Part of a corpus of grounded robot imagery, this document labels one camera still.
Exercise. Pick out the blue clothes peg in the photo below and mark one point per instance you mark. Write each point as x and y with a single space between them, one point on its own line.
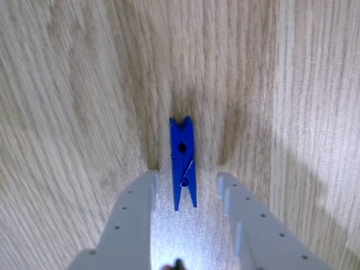
182 166

